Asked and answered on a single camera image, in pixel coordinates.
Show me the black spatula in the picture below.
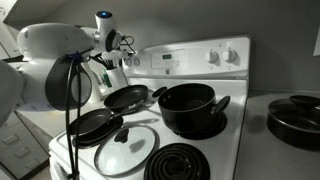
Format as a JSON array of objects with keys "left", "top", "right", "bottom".
[{"left": 89, "top": 55, "right": 109, "bottom": 70}]

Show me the metal whisk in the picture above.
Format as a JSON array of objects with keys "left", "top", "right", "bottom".
[{"left": 112, "top": 58, "right": 122, "bottom": 70}]

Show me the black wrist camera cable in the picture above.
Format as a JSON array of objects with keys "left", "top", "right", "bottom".
[{"left": 119, "top": 34, "right": 137, "bottom": 55}]

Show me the black frying pan rear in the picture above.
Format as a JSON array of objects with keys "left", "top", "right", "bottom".
[{"left": 103, "top": 84, "right": 161, "bottom": 113}]

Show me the white electric stove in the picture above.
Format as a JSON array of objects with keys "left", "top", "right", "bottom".
[{"left": 48, "top": 35, "right": 251, "bottom": 180}]

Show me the blue cable strap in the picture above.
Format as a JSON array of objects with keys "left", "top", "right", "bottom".
[{"left": 67, "top": 50, "right": 85, "bottom": 65}]

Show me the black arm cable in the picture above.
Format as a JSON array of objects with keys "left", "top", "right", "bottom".
[
  {"left": 73, "top": 59, "right": 84, "bottom": 180},
  {"left": 64, "top": 56, "right": 76, "bottom": 180}
]

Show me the grey drawer cabinet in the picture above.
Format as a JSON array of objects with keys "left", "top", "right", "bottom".
[{"left": 0, "top": 111, "right": 52, "bottom": 180}]

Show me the black stock pot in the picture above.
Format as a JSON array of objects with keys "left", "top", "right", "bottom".
[{"left": 151, "top": 83, "right": 232, "bottom": 135}]

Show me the black frying pan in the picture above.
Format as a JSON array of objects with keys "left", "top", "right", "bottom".
[
  {"left": 103, "top": 84, "right": 161, "bottom": 113},
  {"left": 68, "top": 105, "right": 142, "bottom": 138}
]

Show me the black frying pan front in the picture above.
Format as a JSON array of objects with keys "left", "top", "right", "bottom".
[{"left": 68, "top": 105, "right": 142, "bottom": 138}]

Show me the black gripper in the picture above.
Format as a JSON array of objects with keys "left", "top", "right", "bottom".
[{"left": 118, "top": 35, "right": 130, "bottom": 52}]

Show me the white wall cabinet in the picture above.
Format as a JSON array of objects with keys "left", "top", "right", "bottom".
[{"left": 0, "top": 0, "right": 22, "bottom": 62}]

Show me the green dish soap bottle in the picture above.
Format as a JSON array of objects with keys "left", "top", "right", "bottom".
[{"left": 101, "top": 68, "right": 113, "bottom": 89}]

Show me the white paper towel roll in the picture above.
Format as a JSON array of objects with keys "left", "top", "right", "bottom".
[{"left": 83, "top": 61, "right": 105, "bottom": 103}]

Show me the glass pot lid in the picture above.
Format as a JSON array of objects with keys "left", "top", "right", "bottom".
[{"left": 93, "top": 123, "right": 160, "bottom": 178}]

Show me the white utensil crock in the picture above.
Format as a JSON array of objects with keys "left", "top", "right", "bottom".
[{"left": 106, "top": 67, "right": 130, "bottom": 92}]

